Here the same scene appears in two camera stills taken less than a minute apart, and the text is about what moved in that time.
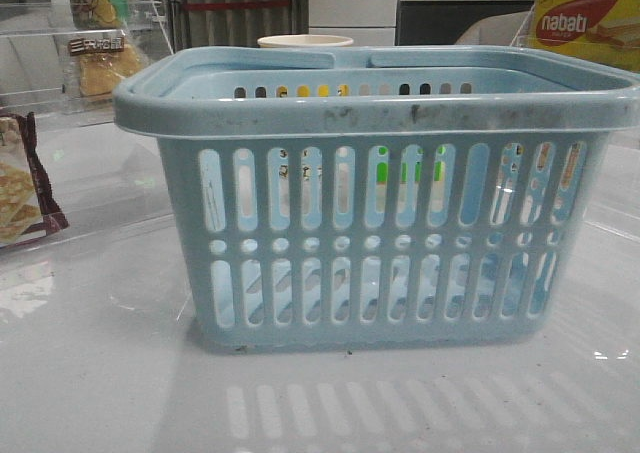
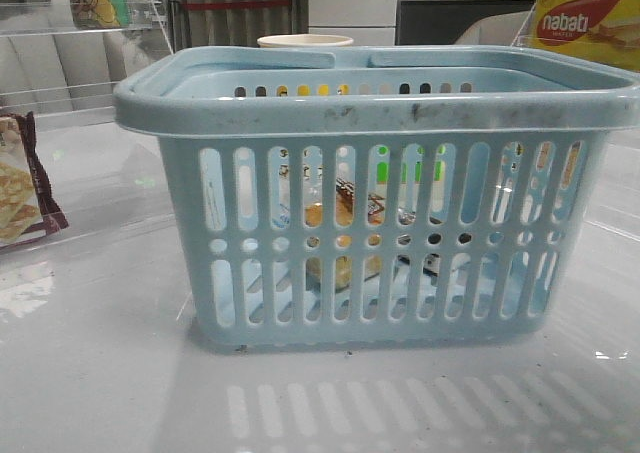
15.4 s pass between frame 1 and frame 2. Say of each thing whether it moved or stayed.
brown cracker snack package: stayed
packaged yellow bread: moved
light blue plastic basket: stayed
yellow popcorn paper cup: stayed
